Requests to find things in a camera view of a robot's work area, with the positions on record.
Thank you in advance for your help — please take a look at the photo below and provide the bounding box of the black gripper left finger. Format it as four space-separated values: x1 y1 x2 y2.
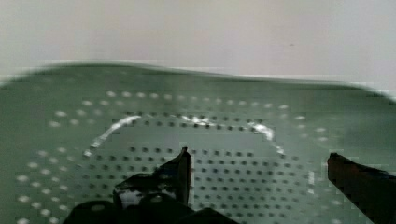
112 146 192 209

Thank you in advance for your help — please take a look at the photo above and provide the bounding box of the green oval strainer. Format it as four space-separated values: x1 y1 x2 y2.
1 63 395 224

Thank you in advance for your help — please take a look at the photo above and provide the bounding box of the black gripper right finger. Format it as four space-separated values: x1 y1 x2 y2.
327 153 396 224

